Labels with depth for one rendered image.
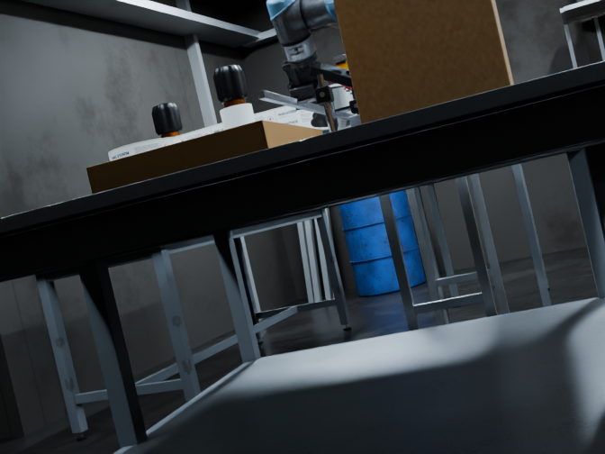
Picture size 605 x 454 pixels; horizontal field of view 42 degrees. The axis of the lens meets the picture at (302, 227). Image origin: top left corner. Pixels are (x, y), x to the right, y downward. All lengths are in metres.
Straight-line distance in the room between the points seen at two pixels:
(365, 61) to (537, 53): 5.41
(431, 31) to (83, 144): 4.06
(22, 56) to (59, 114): 0.40
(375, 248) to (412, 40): 4.95
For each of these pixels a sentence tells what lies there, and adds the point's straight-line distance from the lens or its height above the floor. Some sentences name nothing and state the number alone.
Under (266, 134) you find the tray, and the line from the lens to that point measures 1.01.
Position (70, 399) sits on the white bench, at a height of 0.19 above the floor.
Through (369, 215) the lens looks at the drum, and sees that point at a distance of 6.17.
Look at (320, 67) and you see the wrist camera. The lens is 1.89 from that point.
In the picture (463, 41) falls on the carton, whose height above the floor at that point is 0.95.
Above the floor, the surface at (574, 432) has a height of 0.22.
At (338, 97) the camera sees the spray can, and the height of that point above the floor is 1.01.
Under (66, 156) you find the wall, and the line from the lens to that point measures 5.02.
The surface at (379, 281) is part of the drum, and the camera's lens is 6.21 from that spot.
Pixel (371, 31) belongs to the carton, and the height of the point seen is 1.00.
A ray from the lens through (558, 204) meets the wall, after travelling 6.64.
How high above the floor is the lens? 0.74
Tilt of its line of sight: 1 degrees down
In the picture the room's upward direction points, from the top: 13 degrees counter-clockwise
